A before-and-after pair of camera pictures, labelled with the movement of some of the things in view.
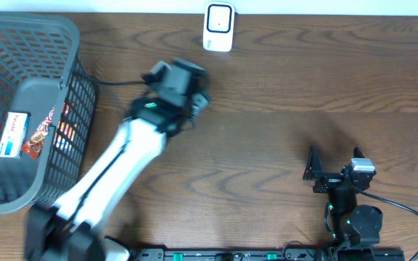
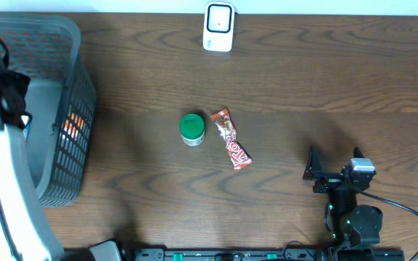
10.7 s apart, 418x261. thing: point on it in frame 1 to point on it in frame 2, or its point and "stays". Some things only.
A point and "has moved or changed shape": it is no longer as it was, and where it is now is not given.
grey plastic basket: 36,106 stays
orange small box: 66,129 has moved or changed shape
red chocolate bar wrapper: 33,148 to 239,154
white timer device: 218,22 stays
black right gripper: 329,180 stays
